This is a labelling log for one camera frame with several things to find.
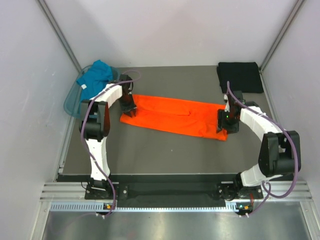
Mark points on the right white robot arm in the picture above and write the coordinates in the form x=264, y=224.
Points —
x=279, y=153

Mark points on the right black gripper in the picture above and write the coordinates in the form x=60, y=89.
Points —
x=222, y=124

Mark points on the grey slotted cable duct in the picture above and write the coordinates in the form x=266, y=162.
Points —
x=103, y=207

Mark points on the teal t shirt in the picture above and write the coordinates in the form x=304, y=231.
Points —
x=93, y=81

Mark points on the folded black t shirt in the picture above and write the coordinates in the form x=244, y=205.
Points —
x=242, y=76

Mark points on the translucent blue plastic bin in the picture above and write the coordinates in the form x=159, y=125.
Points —
x=72, y=100

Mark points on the orange t shirt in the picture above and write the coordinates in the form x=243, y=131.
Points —
x=177, y=116

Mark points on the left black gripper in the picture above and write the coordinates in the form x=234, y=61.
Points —
x=126, y=110

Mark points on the aluminium frame rail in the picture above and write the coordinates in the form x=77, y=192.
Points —
x=63, y=192

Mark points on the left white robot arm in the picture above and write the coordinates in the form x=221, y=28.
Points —
x=95, y=122

